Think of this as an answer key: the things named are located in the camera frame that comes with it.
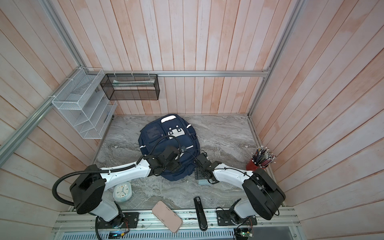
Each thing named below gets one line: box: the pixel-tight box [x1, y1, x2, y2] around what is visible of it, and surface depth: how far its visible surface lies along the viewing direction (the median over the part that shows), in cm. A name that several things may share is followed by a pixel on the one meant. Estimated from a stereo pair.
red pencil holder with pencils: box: [246, 145, 277, 172], surface depth 81 cm
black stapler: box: [193, 196, 208, 232], surface depth 74 cm
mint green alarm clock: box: [113, 182, 133, 203], surface depth 81 cm
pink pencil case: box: [152, 200, 183, 233], surface depth 74 cm
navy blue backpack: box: [138, 114, 201, 181], surface depth 97 cm
